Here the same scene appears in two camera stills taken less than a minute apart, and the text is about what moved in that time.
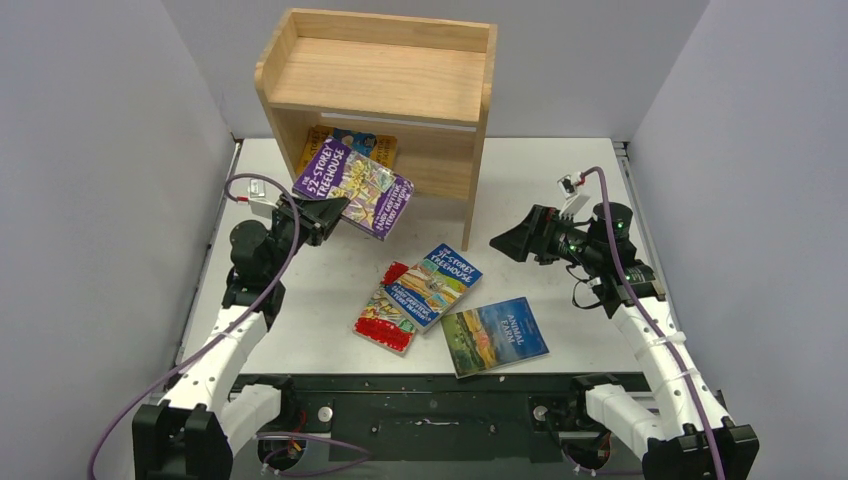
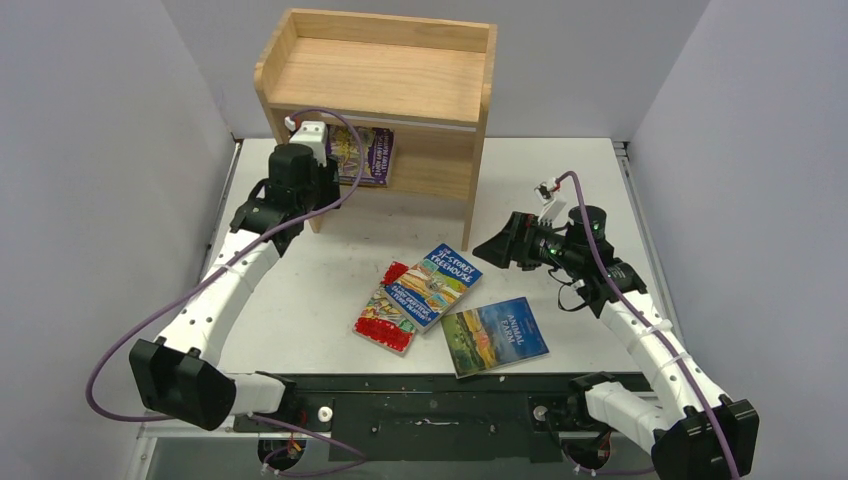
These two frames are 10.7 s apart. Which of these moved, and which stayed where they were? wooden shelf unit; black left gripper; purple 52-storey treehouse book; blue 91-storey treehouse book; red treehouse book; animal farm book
Moved: purple 52-storey treehouse book; black left gripper
Stayed: red treehouse book; blue 91-storey treehouse book; animal farm book; wooden shelf unit
